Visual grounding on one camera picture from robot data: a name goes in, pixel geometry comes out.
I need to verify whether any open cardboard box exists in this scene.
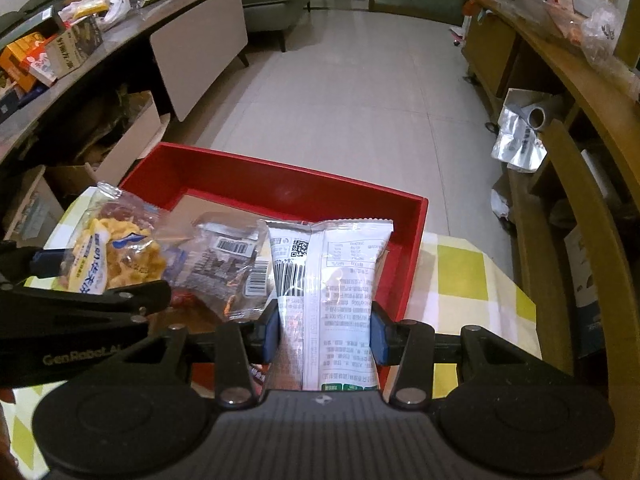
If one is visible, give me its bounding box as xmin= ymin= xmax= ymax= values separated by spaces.
xmin=45 ymin=89 xmax=172 ymax=197

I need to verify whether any small red white box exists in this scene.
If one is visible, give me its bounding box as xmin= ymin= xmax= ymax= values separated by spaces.
xmin=27 ymin=57 xmax=59 ymax=89

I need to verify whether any wooden counter shelf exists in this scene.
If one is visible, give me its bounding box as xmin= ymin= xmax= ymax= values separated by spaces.
xmin=461 ymin=0 xmax=640 ymax=203

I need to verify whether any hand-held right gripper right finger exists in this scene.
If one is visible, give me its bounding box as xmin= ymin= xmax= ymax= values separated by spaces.
xmin=369 ymin=300 xmax=539 ymax=408

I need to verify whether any clear brown snack packet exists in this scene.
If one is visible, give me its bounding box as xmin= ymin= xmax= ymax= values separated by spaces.
xmin=165 ymin=212 xmax=277 ymax=322

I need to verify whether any grey sofa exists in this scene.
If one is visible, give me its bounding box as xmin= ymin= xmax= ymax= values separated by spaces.
xmin=239 ymin=0 xmax=316 ymax=54

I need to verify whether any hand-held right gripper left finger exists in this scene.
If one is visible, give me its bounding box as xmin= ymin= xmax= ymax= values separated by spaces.
xmin=102 ymin=300 xmax=279 ymax=409

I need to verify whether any grey sideboard cabinet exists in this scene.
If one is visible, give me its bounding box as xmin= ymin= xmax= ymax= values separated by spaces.
xmin=0 ymin=0 xmax=251 ymax=173

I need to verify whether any white snack packet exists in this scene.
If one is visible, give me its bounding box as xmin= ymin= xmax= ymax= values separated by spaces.
xmin=257 ymin=217 xmax=394 ymax=392

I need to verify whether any white paper roll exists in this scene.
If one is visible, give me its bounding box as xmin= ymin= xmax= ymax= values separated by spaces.
xmin=581 ymin=149 xmax=624 ymax=202

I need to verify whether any orange box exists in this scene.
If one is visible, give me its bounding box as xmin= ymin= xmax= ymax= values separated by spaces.
xmin=0 ymin=32 xmax=49 ymax=92

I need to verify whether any crumpled white bag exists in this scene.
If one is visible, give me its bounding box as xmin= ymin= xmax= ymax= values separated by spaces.
xmin=490 ymin=186 xmax=514 ymax=224

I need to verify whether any white plastic bag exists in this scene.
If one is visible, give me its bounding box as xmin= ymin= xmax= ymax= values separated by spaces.
xmin=64 ymin=0 xmax=134 ymax=29

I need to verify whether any small red snack packet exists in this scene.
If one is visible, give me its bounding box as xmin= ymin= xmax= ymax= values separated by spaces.
xmin=171 ymin=288 xmax=203 ymax=312

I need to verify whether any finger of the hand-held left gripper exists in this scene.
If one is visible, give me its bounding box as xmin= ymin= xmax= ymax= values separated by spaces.
xmin=0 ymin=240 xmax=69 ymax=286
xmin=0 ymin=279 xmax=173 ymax=344

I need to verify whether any silver foil bag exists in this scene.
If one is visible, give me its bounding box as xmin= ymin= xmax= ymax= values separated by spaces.
xmin=490 ymin=87 xmax=569 ymax=174

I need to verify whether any white carton box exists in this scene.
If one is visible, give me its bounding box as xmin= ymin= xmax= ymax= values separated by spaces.
xmin=564 ymin=224 xmax=609 ymax=357

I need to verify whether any clear plastic bag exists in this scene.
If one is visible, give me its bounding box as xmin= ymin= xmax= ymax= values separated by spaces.
xmin=579 ymin=1 xmax=627 ymax=69

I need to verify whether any flat cardboard box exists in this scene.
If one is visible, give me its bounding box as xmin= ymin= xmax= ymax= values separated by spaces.
xmin=0 ymin=164 xmax=67 ymax=244

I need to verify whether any green checkered tablecloth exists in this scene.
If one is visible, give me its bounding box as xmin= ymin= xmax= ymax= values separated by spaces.
xmin=0 ymin=190 xmax=539 ymax=466

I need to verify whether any yellow crisps packet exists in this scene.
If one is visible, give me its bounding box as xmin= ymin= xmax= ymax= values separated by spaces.
xmin=59 ymin=181 xmax=173 ymax=295

